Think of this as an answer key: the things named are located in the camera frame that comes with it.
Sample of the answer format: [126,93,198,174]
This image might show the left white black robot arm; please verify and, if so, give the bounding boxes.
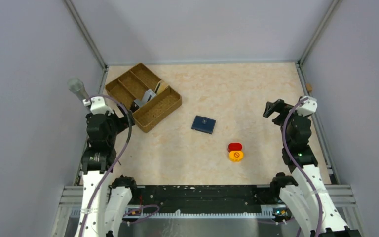
[75,104,134,237]

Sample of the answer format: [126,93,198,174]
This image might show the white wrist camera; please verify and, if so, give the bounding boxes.
[296,96,317,117]
[82,96,114,116]

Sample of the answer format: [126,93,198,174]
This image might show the gold card in tray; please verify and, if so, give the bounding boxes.
[154,80,169,94]

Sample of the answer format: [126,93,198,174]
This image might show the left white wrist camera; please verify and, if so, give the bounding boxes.
[82,96,114,116]

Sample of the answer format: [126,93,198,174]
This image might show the grey microphone on tripod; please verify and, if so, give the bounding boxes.
[67,78,89,102]

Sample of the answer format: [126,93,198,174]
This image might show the navy blue card holder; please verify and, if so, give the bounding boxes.
[191,116,216,134]

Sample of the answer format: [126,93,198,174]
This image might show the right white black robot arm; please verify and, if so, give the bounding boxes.
[263,96,361,237]

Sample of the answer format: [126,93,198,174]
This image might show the small brown block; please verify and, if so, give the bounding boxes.
[305,83,312,93]

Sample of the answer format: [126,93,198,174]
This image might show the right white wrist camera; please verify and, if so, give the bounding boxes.
[296,96,317,117]

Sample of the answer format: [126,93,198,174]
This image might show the silver card in tray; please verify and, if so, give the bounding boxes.
[134,89,156,107]

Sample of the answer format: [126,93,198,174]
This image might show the yellow round toy block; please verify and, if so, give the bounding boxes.
[228,151,244,162]

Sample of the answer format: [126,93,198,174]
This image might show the red toy block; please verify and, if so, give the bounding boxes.
[227,143,243,153]

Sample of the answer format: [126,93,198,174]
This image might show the woven brown divided tray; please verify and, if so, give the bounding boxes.
[105,63,182,133]

